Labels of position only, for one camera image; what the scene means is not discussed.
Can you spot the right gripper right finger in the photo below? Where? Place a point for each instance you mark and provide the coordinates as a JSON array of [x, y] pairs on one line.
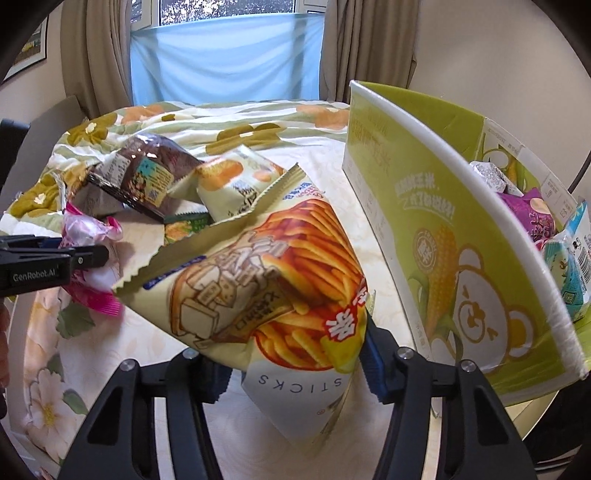
[[478, 438]]

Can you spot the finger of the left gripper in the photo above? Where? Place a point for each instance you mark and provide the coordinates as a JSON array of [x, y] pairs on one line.
[[89, 257]]

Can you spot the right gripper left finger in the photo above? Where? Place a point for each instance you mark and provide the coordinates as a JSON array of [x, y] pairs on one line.
[[117, 439]]

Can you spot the potato sticks snack bag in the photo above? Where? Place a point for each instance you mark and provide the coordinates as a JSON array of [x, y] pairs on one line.
[[277, 293]]

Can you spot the pink snack bag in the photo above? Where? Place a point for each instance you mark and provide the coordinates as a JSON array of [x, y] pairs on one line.
[[92, 287]]

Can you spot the dark green cracker packet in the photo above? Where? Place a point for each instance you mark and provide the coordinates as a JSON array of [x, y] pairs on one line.
[[179, 226]]

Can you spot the brown chocolate snack bag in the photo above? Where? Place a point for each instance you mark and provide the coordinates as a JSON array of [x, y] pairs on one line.
[[141, 173]]

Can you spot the grey bed headboard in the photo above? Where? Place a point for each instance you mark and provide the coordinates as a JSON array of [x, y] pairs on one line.
[[26, 147]]

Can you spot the cream cake snack bag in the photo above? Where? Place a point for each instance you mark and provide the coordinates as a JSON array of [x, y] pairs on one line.
[[230, 183]]

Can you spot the green cardboard snack box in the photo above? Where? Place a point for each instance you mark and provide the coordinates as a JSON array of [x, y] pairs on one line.
[[472, 282]]

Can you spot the framed houses picture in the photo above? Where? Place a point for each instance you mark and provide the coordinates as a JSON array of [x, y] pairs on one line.
[[33, 52]]

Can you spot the left beige curtain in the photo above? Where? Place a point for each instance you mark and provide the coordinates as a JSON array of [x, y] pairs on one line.
[[95, 54]]

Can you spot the beige curtain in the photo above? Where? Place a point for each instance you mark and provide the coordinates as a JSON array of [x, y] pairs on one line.
[[367, 40], [95, 54]]

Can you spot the purple snack bag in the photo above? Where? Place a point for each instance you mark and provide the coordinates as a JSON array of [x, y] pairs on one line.
[[533, 214]]

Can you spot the green striped floral duvet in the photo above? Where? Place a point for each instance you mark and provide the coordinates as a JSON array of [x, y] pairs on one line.
[[285, 131]]

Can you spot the blue window cloth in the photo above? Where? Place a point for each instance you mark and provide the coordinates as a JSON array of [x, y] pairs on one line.
[[244, 58]]

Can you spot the right beige curtain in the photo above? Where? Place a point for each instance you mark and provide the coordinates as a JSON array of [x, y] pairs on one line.
[[367, 40]]

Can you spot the window with white frame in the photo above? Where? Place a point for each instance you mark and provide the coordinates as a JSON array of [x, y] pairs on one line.
[[165, 12]]

